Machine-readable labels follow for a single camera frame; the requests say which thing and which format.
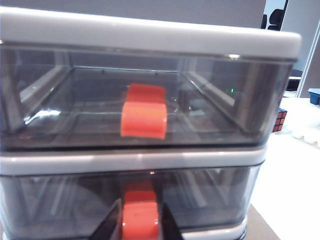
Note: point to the white plastic drawer cabinet frame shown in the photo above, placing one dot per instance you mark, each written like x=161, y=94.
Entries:
x=150, y=35

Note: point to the brown desk partition panel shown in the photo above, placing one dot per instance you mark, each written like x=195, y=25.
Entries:
x=150, y=10

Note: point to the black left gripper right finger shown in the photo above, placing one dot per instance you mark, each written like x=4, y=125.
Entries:
x=168, y=225

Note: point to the white framed partition panel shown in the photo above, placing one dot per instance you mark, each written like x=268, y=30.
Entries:
x=310, y=50

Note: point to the smoky drawer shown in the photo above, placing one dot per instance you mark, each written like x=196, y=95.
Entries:
x=75, y=100
x=50, y=200

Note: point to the smoky drawer under cabinet lid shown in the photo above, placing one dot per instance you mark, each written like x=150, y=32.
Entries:
x=75, y=100

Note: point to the brown cardboard box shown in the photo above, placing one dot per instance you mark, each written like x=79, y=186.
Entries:
x=262, y=225

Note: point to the blue plastic container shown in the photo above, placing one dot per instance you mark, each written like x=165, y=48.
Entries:
x=314, y=98

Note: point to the white ridged tray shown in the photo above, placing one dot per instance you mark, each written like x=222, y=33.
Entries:
x=305, y=135

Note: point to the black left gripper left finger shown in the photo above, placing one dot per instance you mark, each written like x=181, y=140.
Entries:
x=110, y=225

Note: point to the Rubik's cube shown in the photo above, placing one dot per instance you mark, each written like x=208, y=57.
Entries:
x=280, y=121

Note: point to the black office chair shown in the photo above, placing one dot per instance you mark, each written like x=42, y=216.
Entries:
x=275, y=18

